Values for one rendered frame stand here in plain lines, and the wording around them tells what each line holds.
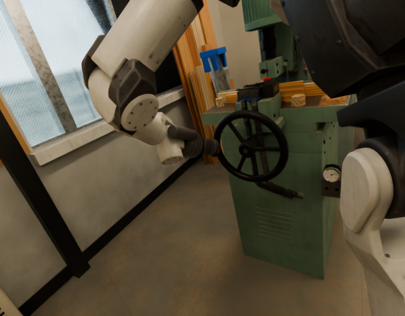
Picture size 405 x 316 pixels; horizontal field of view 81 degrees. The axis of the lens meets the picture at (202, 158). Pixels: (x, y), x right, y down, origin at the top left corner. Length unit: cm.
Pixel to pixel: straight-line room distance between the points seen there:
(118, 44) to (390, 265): 50
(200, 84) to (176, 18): 206
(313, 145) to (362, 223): 63
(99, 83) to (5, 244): 139
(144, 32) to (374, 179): 37
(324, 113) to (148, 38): 71
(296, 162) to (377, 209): 71
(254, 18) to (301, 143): 51
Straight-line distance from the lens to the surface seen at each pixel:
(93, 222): 196
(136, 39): 40
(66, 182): 180
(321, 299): 142
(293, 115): 98
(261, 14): 105
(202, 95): 247
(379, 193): 36
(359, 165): 37
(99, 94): 46
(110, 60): 41
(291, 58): 120
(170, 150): 64
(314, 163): 105
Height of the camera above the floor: 117
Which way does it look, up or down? 24 degrees down
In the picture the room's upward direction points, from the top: 14 degrees counter-clockwise
